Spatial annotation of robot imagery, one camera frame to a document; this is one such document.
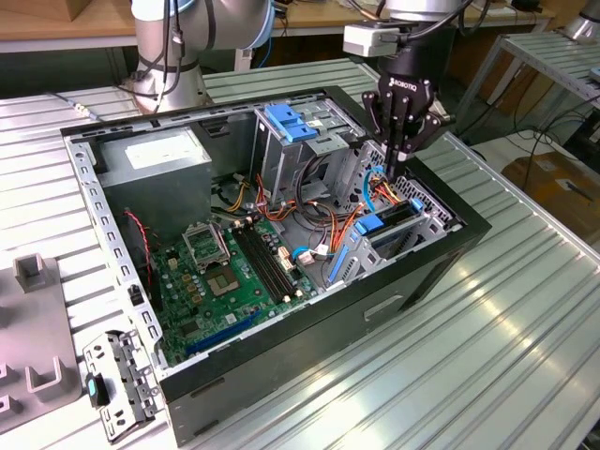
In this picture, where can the grey metal disk bay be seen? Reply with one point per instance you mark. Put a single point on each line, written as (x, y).
(363, 253)

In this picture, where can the green motherboard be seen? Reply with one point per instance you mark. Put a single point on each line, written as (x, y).
(248, 309)

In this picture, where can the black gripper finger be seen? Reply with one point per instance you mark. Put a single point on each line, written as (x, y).
(429, 129)
(377, 112)

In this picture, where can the large tan carton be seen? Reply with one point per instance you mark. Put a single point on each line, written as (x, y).
(529, 94)

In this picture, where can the tan motherboard connector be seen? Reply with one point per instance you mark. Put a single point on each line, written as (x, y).
(286, 260)

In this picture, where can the blue plastic drive latch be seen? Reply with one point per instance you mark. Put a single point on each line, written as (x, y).
(290, 124)

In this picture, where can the hard disk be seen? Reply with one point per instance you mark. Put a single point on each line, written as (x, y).
(368, 225)

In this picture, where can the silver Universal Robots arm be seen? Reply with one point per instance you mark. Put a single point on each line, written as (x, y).
(234, 23)

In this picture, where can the cardboard box with label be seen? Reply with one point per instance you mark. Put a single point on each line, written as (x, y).
(548, 187)

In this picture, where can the grey power supply unit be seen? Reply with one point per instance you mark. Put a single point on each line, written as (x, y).
(154, 197)

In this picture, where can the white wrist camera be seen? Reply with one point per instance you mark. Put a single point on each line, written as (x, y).
(365, 40)

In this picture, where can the black open PC case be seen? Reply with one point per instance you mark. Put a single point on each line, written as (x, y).
(281, 347)

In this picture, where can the black clip with blue tab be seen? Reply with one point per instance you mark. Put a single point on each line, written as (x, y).
(100, 391)

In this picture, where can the blue expansion slot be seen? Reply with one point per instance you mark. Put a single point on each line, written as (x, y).
(225, 333)

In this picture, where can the metal slat side table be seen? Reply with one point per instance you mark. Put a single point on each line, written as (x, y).
(539, 54)

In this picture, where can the grey metal drive cage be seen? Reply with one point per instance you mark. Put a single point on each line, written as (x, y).
(276, 164)

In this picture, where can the grey parts rack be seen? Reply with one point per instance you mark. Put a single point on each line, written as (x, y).
(37, 328)

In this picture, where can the wooden desk with white frame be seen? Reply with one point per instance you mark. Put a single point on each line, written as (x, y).
(515, 19)

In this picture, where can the grey metal slot retainer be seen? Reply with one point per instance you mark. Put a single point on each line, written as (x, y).
(136, 375)

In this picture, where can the black RAM slot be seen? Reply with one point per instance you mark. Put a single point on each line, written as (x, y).
(261, 262)
(255, 262)
(274, 262)
(267, 262)

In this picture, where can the CPU socket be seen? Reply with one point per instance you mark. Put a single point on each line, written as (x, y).
(221, 281)

